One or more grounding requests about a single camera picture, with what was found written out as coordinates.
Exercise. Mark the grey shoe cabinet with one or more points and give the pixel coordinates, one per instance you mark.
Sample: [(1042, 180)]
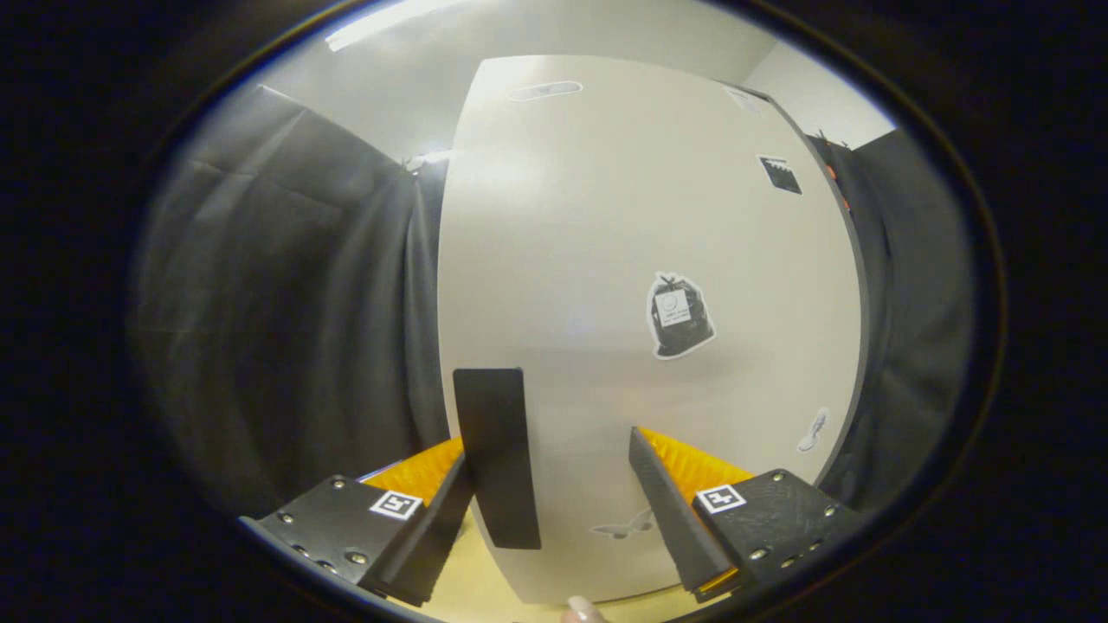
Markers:
[(863, 346)]

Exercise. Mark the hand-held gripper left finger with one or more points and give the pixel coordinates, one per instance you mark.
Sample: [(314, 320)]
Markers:
[(433, 528)]

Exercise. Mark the white shoe cabinet door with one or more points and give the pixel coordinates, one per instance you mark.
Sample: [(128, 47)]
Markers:
[(606, 216)]

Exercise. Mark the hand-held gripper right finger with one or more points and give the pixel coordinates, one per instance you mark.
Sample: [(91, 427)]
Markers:
[(671, 510)]

